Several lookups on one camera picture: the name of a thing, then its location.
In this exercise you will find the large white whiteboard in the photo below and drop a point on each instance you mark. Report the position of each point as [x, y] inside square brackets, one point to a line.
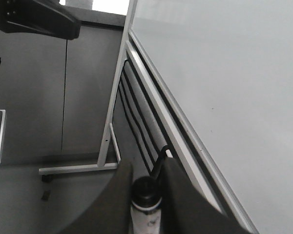
[227, 67]

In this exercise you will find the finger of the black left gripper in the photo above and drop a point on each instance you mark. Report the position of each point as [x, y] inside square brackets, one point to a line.
[43, 17]

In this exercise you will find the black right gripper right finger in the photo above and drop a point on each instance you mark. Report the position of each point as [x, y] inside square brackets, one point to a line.
[185, 210]

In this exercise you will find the white whiteboard marker pen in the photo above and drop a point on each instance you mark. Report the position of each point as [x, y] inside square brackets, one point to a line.
[146, 206]

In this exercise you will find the white metal whiteboard stand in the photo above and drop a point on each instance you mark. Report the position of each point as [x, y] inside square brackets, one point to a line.
[140, 125]

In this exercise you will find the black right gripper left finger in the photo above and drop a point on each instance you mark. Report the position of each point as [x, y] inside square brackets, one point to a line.
[110, 212]

